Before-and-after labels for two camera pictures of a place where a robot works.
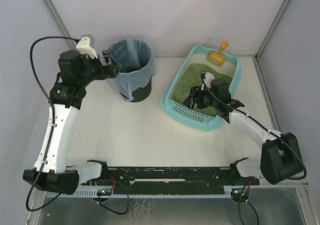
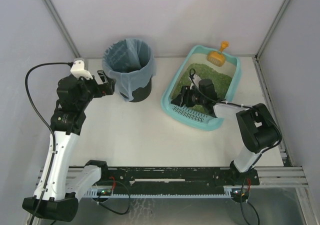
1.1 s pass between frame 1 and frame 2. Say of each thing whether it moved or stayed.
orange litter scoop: stayed
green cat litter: stayed
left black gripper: moved
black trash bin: stayed
